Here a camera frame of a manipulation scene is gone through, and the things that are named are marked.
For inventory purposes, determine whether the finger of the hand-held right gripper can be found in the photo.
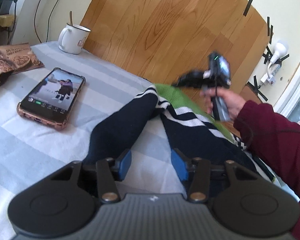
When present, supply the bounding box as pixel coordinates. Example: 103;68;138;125
171;71;205;88

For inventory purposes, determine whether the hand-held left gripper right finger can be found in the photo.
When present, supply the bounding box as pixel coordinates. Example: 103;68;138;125
170;148;259;203

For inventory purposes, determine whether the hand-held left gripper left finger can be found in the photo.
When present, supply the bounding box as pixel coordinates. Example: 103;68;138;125
51;148;133;204

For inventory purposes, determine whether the navy green striped small sweater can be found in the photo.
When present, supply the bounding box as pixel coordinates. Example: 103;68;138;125
84;83;277;188

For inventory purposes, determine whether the person's right forearm maroon sleeve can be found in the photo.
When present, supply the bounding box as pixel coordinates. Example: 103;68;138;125
233;100;300;205

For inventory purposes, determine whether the person's right hand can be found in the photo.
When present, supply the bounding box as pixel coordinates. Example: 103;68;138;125
199;88;248;119

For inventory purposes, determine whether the brown board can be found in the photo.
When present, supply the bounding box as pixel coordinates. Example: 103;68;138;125
240;84;263;103

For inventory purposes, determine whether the wooden headboard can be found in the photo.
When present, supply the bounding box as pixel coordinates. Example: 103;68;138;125
80;0;275;106

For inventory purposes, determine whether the white lamp bulb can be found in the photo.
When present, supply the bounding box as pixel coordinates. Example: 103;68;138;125
268;41;289;65

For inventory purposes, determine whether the black tape strip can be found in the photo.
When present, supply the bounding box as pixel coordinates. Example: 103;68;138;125
266;17;274;44
243;0;254;17

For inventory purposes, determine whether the striped bed sheet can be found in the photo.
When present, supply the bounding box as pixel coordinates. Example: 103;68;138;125
0;41;300;237

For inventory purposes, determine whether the smartphone in pink case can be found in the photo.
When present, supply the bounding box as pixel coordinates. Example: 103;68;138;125
16;67;86;131

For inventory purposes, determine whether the white enamel mug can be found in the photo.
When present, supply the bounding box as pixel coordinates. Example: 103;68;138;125
58;23;92;55

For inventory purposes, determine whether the brown snack bag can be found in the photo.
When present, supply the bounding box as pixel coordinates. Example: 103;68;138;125
0;42;45;92

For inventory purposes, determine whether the black box device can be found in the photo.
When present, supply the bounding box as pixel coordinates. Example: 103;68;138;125
0;0;16;16

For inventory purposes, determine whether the white window frame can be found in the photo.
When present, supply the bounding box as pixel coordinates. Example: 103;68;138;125
275;61;300;132

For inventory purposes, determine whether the black wall cable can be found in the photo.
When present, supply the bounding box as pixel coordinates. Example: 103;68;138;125
33;0;53;43

